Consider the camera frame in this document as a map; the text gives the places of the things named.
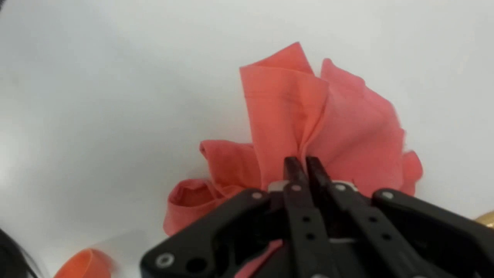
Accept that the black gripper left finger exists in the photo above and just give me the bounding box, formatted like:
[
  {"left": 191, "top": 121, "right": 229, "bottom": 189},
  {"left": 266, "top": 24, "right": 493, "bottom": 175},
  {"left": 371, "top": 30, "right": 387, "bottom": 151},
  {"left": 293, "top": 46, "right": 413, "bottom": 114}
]
[{"left": 141, "top": 155, "right": 331, "bottom": 278}]

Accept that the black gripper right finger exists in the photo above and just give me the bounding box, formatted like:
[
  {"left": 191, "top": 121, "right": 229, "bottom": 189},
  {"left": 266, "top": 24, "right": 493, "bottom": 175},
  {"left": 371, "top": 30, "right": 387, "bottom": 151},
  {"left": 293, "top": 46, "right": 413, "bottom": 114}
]
[{"left": 308, "top": 155, "right": 494, "bottom": 278}]

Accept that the coral red sweatshirt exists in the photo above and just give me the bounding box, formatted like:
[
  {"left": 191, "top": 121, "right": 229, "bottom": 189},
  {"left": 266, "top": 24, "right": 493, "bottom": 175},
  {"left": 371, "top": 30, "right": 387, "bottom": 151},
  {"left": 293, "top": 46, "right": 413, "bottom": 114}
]
[{"left": 163, "top": 41, "right": 425, "bottom": 278}]

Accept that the orange bowl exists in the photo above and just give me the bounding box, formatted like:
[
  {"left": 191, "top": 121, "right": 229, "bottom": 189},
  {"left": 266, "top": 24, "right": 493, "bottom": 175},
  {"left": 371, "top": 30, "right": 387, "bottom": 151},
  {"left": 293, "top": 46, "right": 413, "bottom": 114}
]
[{"left": 53, "top": 247, "right": 118, "bottom": 278}]

